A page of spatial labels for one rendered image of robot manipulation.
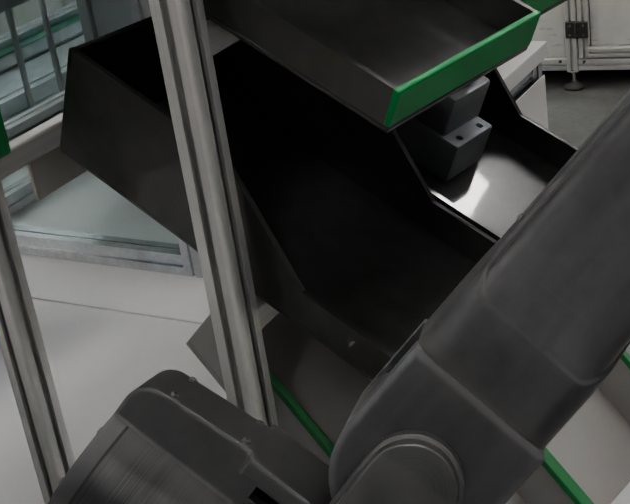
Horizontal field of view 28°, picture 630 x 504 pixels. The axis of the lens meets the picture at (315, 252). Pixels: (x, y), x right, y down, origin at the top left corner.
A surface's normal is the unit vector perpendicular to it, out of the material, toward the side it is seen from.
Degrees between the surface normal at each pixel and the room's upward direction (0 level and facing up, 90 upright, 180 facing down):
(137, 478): 53
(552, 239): 63
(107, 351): 0
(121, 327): 0
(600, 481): 45
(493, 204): 25
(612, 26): 90
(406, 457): 69
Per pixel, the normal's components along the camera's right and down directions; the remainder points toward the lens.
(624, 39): -0.38, 0.44
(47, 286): -0.14, -0.90
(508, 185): 0.20, -0.74
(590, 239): -0.13, 0.00
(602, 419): 0.45, -0.51
